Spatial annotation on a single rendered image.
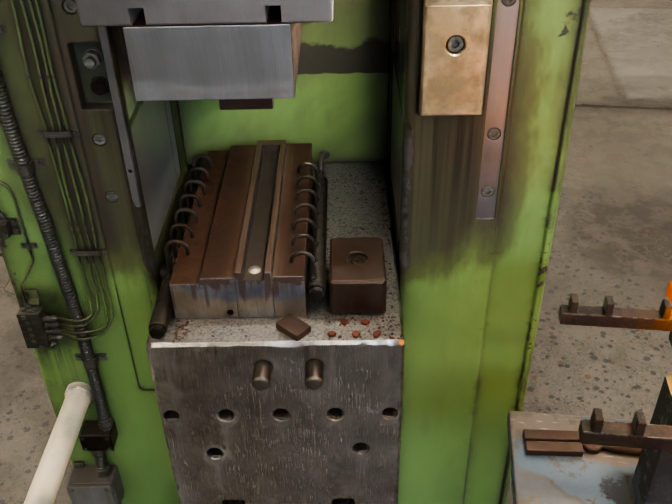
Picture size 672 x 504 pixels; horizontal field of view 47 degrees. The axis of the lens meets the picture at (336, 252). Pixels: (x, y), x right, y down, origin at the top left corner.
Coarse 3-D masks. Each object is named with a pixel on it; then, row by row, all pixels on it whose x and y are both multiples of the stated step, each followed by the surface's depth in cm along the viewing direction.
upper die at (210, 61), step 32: (128, 32) 91; (160, 32) 91; (192, 32) 91; (224, 32) 91; (256, 32) 91; (288, 32) 91; (160, 64) 93; (192, 64) 93; (224, 64) 93; (256, 64) 93; (288, 64) 93; (160, 96) 96; (192, 96) 96; (224, 96) 96; (256, 96) 96; (288, 96) 96
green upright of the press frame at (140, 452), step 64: (0, 0) 103; (64, 0) 104; (0, 64) 108; (64, 64) 108; (128, 64) 116; (0, 128) 114; (128, 128) 115; (0, 192) 120; (128, 192) 121; (64, 256) 127; (128, 256) 128; (128, 320) 136; (64, 384) 144; (128, 384) 144; (128, 448) 155
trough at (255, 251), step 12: (264, 156) 144; (276, 156) 144; (264, 168) 140; (276, 168) 140; (264, 180) 136; (264, 192) 133; (252, 204) 127; (264, 204) 130; (252, 216) 126; (264, 216) 127; (252, 228) 124; (264, 228) 124; (252, 240) 121; (264, 240) 121; (252, 252) 118; (264, 252) 118; (252, 264) 116; (264, 264) 116; (252, 276) 113
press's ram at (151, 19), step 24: (96, 0) 89; (120, 0) 89; (144, 0) 89; (168, 0) 89; (192, 0) 89; (216, 0) 89; (240, 0) 89; (264, 0) 89; (288, 0) 89; (312, 0) 89; (96, 24) 91; (120, 24) 91; (168, 24) 91; (192, 24) 91
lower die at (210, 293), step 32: (224, 160) 144; (256, 160) 140; (288, 160) 141; (224, 192) 132; (288, 192) 132; (192, 224) 126; (224, 224) 124; (288, 224) 123; (192, 256) 119; (224, 256) 117; (288, 256) 116; (192, 288) 113; (224, 288) 113; (256, 288) 113; (288, 288) 113
